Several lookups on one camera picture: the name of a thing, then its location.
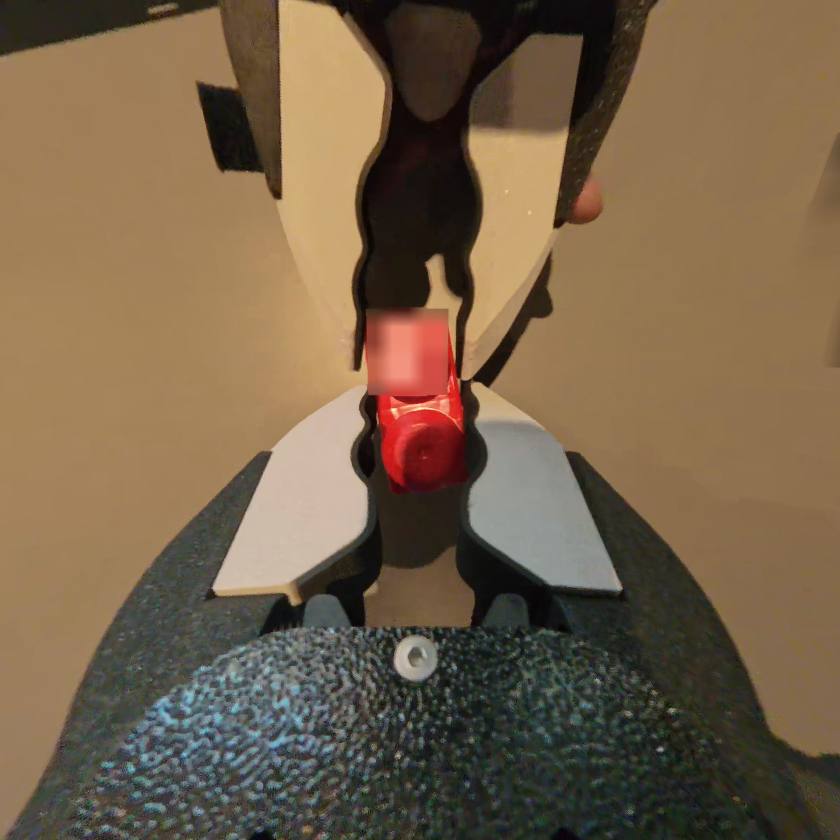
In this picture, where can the red two-stud block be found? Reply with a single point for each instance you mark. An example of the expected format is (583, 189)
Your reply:
(420, 453)

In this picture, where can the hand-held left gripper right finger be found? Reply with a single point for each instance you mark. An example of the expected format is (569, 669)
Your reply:
(544, 525)

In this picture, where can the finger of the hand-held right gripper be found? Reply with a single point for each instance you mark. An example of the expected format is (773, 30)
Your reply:
(321, 164)
(518, 197)

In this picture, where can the person's right hand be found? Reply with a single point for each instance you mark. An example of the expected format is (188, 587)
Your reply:
(587, 203)

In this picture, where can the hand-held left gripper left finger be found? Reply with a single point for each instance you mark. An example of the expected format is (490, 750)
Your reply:
(295, 525)

